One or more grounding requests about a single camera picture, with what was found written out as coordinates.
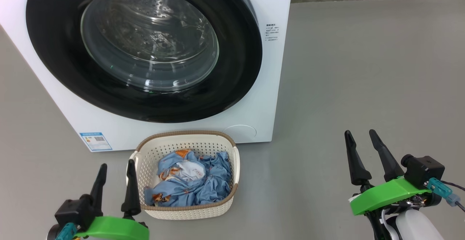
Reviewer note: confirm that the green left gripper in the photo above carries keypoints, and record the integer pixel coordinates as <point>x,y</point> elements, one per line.
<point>112,229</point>

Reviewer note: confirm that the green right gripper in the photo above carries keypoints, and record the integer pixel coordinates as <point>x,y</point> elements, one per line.
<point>385,196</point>

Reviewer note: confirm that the blue patterned clothes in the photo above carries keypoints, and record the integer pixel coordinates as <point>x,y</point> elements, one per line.
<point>203,189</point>

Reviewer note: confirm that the black-rimmed glass washer door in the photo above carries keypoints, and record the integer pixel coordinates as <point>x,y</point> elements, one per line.
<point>236,58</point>

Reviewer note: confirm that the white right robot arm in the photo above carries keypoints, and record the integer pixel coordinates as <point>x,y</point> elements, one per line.
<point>414,227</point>

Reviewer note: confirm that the cream perforated laundry basket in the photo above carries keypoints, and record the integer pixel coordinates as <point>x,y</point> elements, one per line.
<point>152,153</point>

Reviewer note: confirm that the white front-load washing machine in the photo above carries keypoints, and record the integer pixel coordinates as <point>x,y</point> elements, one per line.
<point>232,120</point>

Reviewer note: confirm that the blue energy label sticker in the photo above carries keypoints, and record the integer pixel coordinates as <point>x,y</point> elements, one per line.
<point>95,141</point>

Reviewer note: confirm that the round drain filter cover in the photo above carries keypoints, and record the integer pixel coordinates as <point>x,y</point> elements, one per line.
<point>239,133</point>

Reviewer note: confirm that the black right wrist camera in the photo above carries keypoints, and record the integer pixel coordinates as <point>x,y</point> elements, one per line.
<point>425,169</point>

